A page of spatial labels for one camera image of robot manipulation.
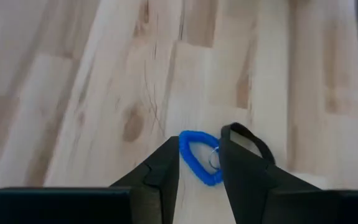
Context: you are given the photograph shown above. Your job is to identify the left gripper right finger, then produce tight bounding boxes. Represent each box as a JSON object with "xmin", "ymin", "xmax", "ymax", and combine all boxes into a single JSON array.
[{"xmin": 219, "ymin": 123, "xmax": 321, "ymax": 224}]

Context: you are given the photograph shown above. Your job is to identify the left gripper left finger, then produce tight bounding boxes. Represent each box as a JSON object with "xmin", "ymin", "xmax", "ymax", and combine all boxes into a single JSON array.
[{"xmin": 109, "ymin": 136, "xmax": 180, "ymax": 224}]

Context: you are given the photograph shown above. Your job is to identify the blue coil wristband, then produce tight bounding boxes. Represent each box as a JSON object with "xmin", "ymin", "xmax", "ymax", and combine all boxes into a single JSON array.
[{"xmin": 178, "ymin": 129, "xmax": 225, "ymax": 187}]

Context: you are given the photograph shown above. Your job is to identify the black elastic band loop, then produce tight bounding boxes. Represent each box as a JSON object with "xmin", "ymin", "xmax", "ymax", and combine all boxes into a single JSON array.
[{"xmin": 228, "ymin": 121, "xmax": 276, "ymax": 166}]

